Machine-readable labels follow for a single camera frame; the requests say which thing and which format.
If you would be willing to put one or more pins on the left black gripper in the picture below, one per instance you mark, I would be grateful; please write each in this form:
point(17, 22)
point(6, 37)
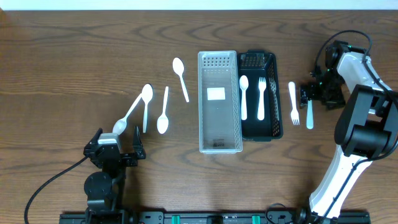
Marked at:
point(115, 156)

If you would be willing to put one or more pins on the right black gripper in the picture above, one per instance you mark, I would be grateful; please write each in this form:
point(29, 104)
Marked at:
point(310, 92)

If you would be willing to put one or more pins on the white fork tines down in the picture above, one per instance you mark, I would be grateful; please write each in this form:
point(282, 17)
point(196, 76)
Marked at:
point(294, 114)

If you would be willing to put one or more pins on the pale green fork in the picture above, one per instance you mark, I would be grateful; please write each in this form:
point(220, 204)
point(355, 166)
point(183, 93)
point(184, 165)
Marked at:
point(309, 121)

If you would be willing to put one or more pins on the white fork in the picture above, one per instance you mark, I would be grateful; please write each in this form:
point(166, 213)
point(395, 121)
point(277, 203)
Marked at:
point(261, 108)

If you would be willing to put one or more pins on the white spoon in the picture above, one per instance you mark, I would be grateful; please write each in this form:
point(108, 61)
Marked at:
point(147, 95)
point(121, 124)
point(243, 84)
point(179, 68)

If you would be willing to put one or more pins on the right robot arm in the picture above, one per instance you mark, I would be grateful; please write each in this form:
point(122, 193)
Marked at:
point(365, 132)

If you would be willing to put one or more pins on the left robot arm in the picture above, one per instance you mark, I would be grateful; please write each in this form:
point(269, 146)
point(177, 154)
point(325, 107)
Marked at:
point(105, 189)

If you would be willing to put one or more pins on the black plastic basket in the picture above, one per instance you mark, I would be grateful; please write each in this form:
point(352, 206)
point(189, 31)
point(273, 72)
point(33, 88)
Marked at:
point(255, 64)

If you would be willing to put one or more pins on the white spoon bowl down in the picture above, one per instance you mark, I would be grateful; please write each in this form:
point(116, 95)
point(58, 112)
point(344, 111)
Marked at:
point(163, 121)

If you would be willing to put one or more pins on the clear plastic basket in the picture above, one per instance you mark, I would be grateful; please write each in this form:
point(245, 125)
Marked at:
point(219, 103)

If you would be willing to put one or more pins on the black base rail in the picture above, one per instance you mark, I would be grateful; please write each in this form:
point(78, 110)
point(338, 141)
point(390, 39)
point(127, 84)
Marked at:
point(270, 216)

